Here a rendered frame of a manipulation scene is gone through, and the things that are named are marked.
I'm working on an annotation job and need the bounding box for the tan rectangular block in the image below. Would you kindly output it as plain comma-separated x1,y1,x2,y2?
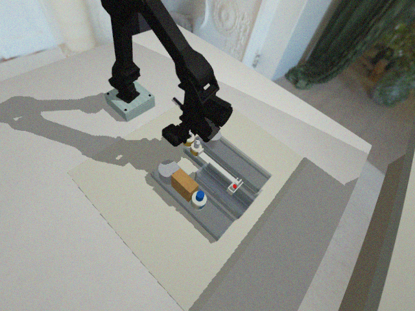
171,169,199,203

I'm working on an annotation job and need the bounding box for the white jar with blue lid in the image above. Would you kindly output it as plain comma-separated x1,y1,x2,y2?
191,190,207,211

